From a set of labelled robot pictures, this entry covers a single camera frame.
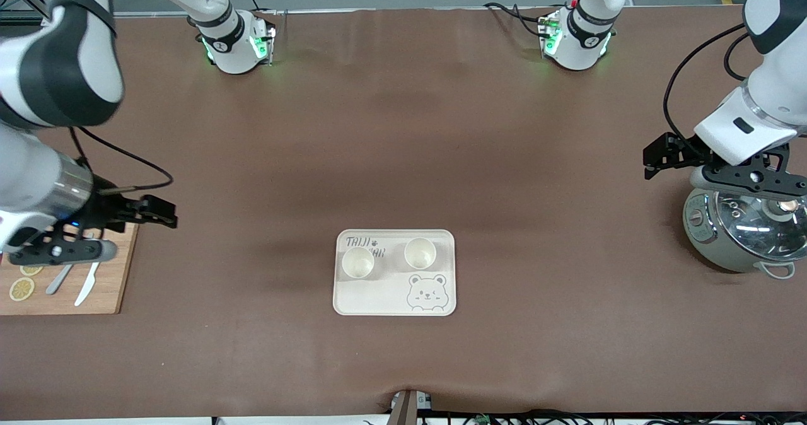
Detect cream tray with bear print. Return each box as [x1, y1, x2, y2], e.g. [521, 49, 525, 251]
[332, 229, 456, 317]

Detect grey plastic knife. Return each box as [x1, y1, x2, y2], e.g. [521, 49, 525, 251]
[45, 262, 76, 296]

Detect bamboo cutting board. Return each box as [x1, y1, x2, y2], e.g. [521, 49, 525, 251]
[0, 222, 139, 316]

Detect white plastic knife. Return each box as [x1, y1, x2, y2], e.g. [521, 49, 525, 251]
[74, 260, 102, 307]

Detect glass pot lid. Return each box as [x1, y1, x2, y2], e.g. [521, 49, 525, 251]
[716, 189, 807, 263]

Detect grey-green electric pot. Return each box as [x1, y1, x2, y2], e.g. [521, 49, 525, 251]
[683, 189, 798, 281]

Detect brown table cover mat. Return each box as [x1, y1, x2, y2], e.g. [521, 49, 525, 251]
[0, 6, 807, 421]

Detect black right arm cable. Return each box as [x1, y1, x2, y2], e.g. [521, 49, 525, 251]
[68, 125, 175, 195]

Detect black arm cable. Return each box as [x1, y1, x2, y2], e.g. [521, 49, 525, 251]
[662, 23, 754, 154]
[68, 125, 175, 195]

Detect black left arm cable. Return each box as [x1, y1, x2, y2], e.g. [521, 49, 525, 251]
[662, 23, 754, 154]

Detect black base cables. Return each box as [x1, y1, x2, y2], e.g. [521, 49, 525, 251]
[483, 1, 555, 40]

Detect metal camera bracket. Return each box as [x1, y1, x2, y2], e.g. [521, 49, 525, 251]
[388, 389, 434, 425]

